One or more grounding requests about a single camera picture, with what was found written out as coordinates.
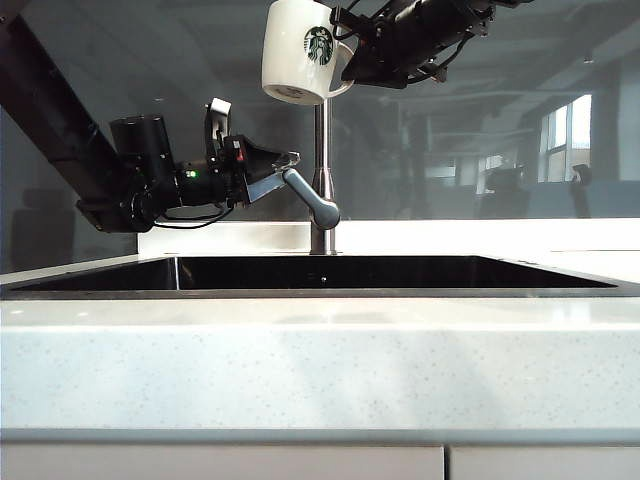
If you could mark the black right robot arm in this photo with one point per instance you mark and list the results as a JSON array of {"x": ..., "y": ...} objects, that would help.
[{"x": 440, "y": 12}]

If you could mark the grey cabinet door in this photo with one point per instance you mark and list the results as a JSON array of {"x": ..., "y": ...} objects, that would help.
[
  {"x": 545, "y": 464},
  {"x": 220, "y": 464}
]

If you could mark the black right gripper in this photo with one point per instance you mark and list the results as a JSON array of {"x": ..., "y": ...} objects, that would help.
[{"x": 405, "y": 55}]

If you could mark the black rectangular sink basin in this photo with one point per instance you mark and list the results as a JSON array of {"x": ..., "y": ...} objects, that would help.
[{"x": 350, "y": 275}]

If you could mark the steel gooseneck faucet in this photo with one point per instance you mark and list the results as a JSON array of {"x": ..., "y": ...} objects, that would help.
[{"x": 322, "y": 140}]

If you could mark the white Starbucks logo mug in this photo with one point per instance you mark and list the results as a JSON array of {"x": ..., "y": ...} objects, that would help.
[{"x": 290, "y": 50}]

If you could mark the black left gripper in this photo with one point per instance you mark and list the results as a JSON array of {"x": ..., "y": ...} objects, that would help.
[{"x": 235, "y": 172}]

